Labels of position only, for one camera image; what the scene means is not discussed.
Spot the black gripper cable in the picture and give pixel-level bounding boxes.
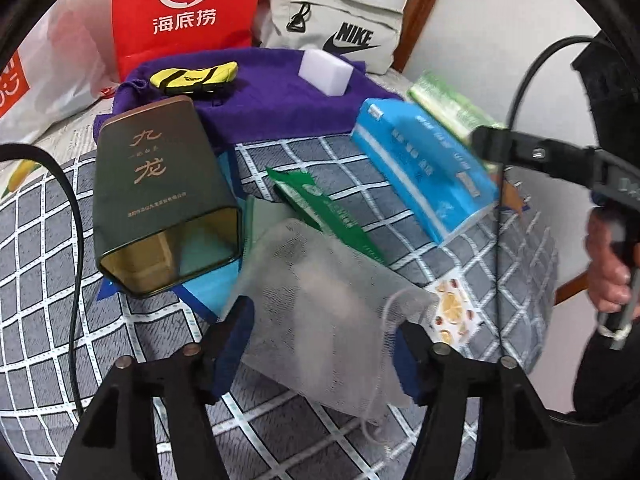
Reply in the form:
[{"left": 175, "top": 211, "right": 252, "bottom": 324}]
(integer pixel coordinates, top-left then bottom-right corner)
[
  {"left": 495, "top": 35, "right": 606, "bottom": 366},
  {"left": 0, "top": 144, "right": 85, "bottom": 416}
]

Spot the red paper bag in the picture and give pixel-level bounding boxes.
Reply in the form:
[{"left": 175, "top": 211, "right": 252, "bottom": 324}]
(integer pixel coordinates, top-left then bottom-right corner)
[{"left": 111, "top": 0, "right": 266, "bottom": 83}]

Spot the pale green cloth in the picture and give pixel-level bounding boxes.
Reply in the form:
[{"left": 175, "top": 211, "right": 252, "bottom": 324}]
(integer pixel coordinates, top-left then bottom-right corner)
[{"left": 244, "top": 194, "right": 287, "bottom": 242}]

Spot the small fruit printed packet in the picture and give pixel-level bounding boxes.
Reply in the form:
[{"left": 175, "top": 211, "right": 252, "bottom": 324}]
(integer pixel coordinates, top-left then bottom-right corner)
[{"left": 427, "top": 275, "right": 483, "bottom": 348}]

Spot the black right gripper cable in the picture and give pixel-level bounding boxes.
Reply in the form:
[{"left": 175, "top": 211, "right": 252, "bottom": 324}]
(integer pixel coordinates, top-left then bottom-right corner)
[{"left": 495, "top": 35, "right": 606, "bottom": 366}]

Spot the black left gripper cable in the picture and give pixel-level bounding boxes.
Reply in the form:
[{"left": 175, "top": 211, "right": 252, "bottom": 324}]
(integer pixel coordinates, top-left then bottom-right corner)
[{"left": 0, "top": 144, "right": 85, "bottom": 416}]

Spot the white plastic bag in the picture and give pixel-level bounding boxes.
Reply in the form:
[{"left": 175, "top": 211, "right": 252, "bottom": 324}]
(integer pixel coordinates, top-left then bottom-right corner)
[{"left": 0, "top": 0, "right": 121, "bottom": 146}]

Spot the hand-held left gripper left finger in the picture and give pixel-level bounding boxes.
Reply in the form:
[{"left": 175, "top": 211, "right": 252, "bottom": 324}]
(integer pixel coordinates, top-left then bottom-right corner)
[{"left": 57, "top": 297, "right": 256, "bottom": 480}]

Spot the yellow black pouch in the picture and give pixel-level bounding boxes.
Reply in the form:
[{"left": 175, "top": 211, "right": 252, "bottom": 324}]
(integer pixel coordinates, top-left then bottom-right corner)
[{"left": 149, "top": 61, "right": 240, "bottom": 97}]

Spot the beige waist bag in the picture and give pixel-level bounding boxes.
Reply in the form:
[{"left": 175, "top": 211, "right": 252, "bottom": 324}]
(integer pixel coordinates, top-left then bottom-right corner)
[{"left": 252, "top": 0, "right": 406, "bottom": 76}]

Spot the grey checked blanket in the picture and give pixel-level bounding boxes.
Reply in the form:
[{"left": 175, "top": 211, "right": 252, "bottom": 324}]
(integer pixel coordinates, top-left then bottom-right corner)
[{"left": 0, "top": 132, "right": 561, "bottom": 480}]

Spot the wooden bed frame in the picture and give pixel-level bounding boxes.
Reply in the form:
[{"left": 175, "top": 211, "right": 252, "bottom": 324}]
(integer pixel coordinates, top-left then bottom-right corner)
[{"left": 390, "top": 0, "right": 593, "bottom": 308}]

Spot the dark green sachet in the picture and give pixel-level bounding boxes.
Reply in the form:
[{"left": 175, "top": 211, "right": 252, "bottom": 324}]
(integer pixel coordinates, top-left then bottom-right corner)
[{"left": 265, "top": 166, "right": 388, "bottom": 266}]

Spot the purple towel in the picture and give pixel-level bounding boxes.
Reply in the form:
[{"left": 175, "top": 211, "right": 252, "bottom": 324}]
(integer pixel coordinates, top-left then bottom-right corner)
[{"left": 112, "top": 47, "right": 403, "bottom": 153}]

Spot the light green packet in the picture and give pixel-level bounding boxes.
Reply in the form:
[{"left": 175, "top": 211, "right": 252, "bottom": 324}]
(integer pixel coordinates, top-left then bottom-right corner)
[{"left": 407, "top": 71, "right": 506, "bottom": 146}]

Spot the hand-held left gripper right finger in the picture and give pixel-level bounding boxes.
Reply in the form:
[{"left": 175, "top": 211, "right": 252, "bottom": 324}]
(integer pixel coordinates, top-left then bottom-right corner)
[{"left": 395, "top": 320, "right": 586, "bottom": 480}]

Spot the blue tissue pack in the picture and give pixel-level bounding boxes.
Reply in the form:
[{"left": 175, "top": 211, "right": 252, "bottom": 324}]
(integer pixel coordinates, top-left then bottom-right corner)
[{"left": 350, "top": 97, "right": 501, "bottom": 248}]

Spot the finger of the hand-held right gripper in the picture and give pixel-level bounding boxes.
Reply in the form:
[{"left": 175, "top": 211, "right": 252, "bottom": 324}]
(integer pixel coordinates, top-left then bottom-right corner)
[{"left": 472, "top": 125, "right": 608, "bottom": 191}]

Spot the person's right forearm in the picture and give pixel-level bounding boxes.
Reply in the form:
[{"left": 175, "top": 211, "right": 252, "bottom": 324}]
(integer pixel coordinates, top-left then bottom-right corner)
[{"left": 570, "top": 310, "right": 640, "bottom": 426}]

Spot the person's right hand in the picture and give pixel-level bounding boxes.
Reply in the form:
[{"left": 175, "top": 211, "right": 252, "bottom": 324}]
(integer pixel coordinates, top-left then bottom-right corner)
[{"left": 585, "top": 205, "right": 633, "bottom": 316}]

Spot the white sponge block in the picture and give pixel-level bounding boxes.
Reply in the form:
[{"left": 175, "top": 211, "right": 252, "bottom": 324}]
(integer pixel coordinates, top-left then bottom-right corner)
[{"left": 298, "top": 50, "right": 368, "bottom": 97}]

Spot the white mesh bag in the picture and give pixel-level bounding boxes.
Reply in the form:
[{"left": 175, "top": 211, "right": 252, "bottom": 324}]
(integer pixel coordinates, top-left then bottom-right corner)
[{"left": 235, "top": 217, "right": 441, "bottom": 421}]

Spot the dark green tin box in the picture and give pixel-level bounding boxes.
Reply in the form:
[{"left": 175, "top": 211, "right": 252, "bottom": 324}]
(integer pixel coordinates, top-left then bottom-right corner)
[{"left": 94, "top": 95, "right": 243, "bottom": 301}]

